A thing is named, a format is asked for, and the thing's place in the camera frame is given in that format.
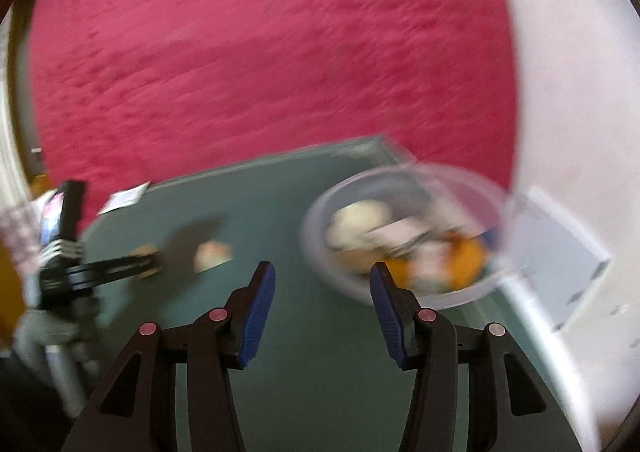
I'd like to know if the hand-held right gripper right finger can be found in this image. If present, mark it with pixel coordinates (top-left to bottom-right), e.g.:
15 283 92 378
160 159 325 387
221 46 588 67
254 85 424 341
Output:
369 262 583 452

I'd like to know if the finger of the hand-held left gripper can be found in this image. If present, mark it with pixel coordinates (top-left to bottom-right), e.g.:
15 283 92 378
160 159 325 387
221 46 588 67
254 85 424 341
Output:
75 252 163 285

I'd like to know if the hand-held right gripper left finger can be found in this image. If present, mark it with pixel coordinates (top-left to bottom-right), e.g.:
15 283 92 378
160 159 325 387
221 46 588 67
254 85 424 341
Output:
60 260 277 452

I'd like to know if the clear plastic bowl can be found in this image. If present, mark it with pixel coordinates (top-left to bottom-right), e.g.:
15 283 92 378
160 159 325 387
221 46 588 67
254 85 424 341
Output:
301 163 508 309

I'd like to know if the cream round tin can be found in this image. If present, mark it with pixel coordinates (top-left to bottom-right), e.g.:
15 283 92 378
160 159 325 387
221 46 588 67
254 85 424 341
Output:
327 200 391 250

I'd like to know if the person's left hand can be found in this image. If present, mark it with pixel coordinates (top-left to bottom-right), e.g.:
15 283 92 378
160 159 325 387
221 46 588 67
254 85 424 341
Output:
14 309 83 348

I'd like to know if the wooden door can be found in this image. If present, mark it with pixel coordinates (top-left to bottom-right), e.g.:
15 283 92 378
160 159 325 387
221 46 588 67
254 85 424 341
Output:
0 242 26 343

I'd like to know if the white patterned curtain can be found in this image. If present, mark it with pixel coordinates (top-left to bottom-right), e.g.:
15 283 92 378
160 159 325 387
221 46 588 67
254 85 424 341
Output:
0 12 56 277

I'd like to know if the white paper card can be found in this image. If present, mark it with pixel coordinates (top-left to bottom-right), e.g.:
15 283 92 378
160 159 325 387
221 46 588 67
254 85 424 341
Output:
100 183 151 213

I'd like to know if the grey flat panel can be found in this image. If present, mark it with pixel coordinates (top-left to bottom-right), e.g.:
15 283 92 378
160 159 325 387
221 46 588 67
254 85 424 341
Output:
507 187 612 335

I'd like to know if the red quilted blanket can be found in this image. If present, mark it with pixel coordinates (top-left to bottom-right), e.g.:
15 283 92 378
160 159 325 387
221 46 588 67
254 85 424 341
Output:
27 0 518 227

